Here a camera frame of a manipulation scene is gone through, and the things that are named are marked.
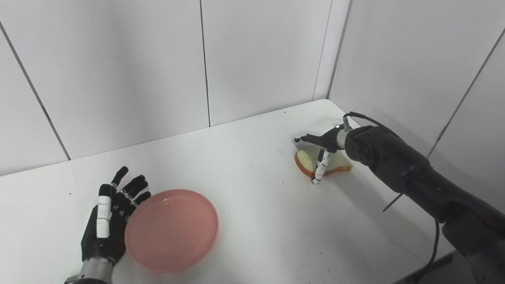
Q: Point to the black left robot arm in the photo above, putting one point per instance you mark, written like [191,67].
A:
[88,272]

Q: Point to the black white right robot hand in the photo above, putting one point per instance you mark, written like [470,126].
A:
[321,132]

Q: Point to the slice of bread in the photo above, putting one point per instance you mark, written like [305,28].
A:
[305,159]

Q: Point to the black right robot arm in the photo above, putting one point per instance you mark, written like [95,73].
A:
[418,177]

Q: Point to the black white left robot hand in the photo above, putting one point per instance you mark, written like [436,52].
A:
[100,236]

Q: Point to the pink round plate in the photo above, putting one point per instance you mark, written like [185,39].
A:
[171,230]

